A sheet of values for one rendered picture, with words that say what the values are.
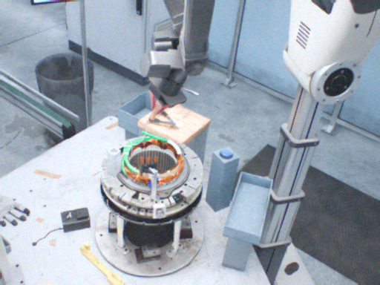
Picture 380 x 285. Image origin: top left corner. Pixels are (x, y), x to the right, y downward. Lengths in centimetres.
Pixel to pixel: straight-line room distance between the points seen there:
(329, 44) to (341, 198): 200
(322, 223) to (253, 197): 148
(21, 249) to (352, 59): 121
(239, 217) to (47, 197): 76
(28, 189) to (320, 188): 199
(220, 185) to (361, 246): 144
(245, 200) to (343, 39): 58
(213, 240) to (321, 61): 75
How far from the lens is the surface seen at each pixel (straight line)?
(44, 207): 171
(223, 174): 155
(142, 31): 359
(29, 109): 232
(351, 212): 302
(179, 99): 116
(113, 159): 129
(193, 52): 99
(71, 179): 180
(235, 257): 149
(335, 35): 117
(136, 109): 177
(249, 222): 135
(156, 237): 158
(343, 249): 278
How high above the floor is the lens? 202
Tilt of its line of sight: 39 degrees down
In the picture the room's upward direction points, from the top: 6 degrees clockwise
